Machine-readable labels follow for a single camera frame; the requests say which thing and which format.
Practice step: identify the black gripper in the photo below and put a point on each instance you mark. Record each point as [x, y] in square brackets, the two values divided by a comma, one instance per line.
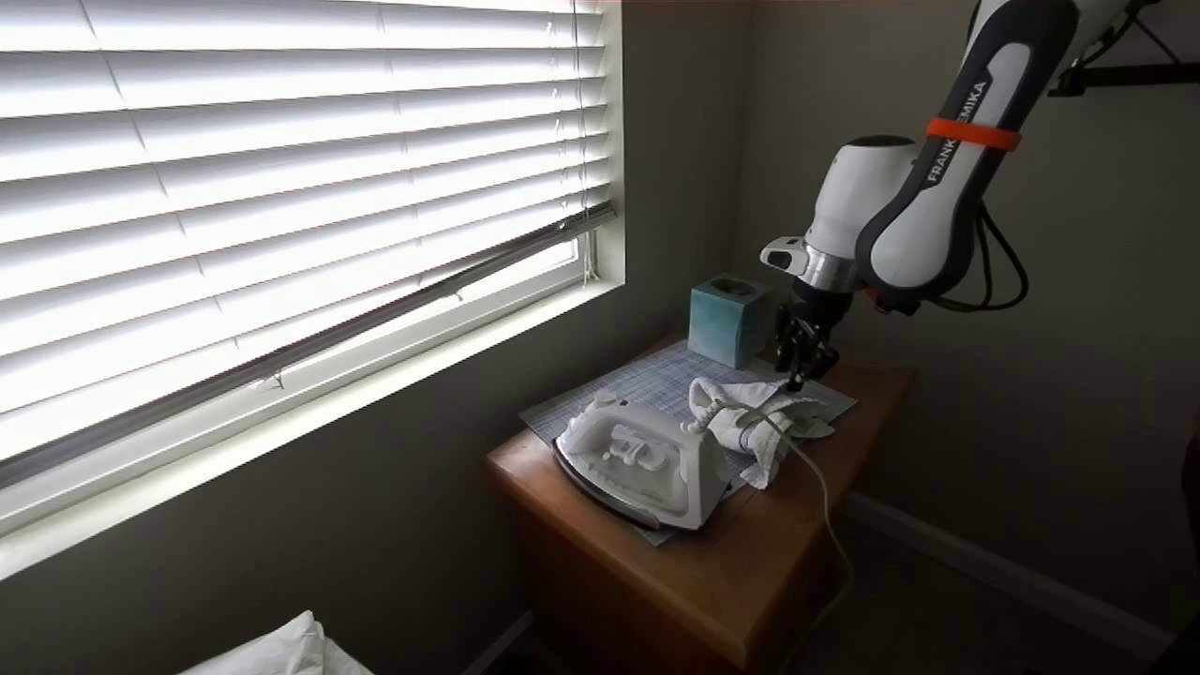
[806, 335]

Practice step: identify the white striped towel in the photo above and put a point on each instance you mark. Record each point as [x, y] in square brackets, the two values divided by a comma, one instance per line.
[759, 420]

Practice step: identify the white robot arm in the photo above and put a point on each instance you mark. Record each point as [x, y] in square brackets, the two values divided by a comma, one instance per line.
[904, 219]

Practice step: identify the teal tissue box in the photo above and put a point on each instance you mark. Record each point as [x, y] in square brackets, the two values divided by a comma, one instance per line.
[726, 320]

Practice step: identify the white clothes iron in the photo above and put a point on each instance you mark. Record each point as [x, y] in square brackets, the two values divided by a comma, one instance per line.
[642, 467]

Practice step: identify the wooden side table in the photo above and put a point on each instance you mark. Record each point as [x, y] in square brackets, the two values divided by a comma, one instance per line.
[718, 602]

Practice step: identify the pile of bedding and clothes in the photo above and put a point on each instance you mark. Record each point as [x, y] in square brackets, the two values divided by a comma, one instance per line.
[302, 646]

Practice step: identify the white window blinds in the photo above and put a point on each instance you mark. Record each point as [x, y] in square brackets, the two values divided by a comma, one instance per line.
[226, 224]

